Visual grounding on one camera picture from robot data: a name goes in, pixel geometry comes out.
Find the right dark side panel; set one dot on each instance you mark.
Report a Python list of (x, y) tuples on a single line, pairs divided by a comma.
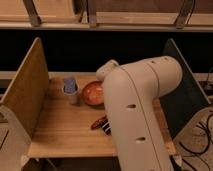
[(187, 104)]

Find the orange ceramic bowl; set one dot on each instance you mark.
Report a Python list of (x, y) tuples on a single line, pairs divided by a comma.
[(92, 93)]

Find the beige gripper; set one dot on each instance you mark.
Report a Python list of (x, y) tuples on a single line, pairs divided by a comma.
[(105, 69)]

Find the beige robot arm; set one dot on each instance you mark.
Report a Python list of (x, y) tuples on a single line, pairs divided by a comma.
[(129, 91)]

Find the black white striped object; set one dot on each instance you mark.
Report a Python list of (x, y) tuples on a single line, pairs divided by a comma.
[(106, 128)]

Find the left wooden side panel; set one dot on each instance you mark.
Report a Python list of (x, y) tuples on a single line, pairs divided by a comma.
[(22, 102)]

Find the dark red spoon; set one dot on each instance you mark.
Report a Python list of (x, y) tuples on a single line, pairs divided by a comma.
[(98, 123)]

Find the beige cup with blue cloth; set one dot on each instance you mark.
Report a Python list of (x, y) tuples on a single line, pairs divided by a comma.
[(71, 90)]

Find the wooden shelf with brackets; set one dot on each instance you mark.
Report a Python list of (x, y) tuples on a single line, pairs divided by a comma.
[(108, 15)]

